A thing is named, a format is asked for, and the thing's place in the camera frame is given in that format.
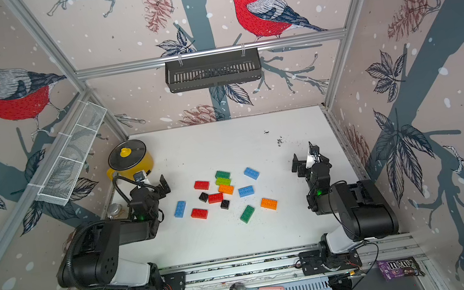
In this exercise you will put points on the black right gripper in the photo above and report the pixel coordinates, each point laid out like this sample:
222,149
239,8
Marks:
302,173

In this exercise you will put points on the spoon with pink handle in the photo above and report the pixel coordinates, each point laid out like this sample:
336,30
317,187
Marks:
242,286

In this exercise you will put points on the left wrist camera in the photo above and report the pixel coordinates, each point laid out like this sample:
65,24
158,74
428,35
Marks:
141,178

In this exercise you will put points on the black hanging wire basket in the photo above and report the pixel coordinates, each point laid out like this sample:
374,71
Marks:
214,70

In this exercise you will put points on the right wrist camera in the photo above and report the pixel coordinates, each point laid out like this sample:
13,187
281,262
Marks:
313,155

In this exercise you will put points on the yellow pot with black lid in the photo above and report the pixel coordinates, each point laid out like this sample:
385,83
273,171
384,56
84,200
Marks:
129,158

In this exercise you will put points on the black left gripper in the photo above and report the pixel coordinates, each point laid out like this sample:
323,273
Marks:
165,188

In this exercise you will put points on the black small lego brick right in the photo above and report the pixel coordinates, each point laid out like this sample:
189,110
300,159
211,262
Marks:
225,204

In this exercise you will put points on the lime green lego brick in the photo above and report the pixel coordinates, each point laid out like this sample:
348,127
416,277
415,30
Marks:
223,181

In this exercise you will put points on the small glass spice jar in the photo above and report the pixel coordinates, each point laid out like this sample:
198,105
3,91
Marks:
115,211

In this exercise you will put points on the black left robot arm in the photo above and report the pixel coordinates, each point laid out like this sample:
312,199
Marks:
92,260

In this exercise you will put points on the white wire mesh shelf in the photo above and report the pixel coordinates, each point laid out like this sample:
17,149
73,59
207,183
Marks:
73,146

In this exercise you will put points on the orange lego brick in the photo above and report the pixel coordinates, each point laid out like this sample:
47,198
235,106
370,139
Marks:
225,189
269,204

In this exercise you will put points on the black small lego brick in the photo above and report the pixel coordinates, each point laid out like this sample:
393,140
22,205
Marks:
203,197
225,204

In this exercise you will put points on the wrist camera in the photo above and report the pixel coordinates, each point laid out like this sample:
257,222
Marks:
141,178
313,155

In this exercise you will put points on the blue lego brick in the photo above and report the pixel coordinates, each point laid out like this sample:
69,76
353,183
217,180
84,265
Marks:
251,173
180,209
246,191

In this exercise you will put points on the purple candy packet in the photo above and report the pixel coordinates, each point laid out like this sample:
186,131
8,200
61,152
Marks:
399,268

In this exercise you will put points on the orange lego brick in stack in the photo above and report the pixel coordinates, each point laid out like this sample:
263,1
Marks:
225,189

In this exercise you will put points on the dark green lego brick top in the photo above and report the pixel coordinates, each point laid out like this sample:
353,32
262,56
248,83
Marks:
222,174

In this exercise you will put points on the green lego brick lower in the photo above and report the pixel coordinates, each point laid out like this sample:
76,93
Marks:
247,214

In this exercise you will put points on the red lego brick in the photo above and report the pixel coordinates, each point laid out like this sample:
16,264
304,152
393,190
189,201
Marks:
202,185
199,214
215,198

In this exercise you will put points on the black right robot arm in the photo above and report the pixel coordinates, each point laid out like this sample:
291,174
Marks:
360,209

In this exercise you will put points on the black small lego brick left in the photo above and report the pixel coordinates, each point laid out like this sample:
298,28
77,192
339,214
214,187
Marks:
203,197

